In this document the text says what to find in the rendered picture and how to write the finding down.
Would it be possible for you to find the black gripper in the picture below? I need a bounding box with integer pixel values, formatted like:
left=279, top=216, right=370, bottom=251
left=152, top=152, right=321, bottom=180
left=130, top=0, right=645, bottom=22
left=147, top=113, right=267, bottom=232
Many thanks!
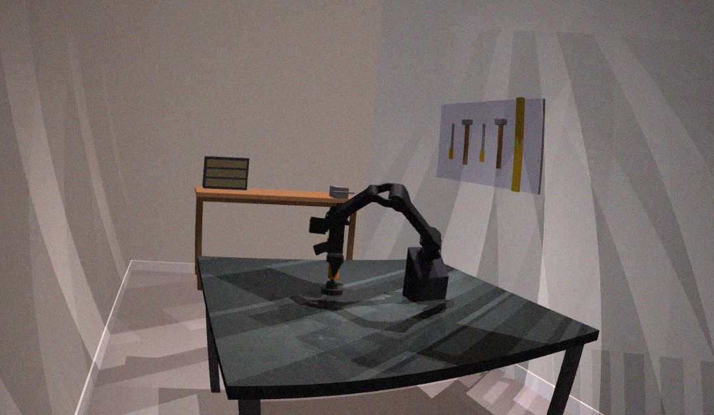
left=327, top=236, right=344, bottom=277

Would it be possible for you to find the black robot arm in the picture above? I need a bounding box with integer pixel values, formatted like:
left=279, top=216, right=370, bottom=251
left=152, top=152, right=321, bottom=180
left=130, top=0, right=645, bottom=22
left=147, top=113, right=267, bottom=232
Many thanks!
left=309, top=182, right=442, bottom=265

